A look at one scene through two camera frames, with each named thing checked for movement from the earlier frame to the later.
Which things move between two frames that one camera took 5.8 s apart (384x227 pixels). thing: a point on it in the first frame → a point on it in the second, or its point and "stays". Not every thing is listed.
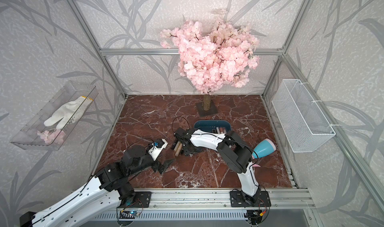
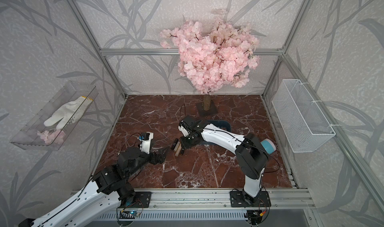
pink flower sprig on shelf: (57, 136) stays
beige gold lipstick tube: (178, 144) stays
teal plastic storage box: (209, 125) stays
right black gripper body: (191, 151) → (187, 142)
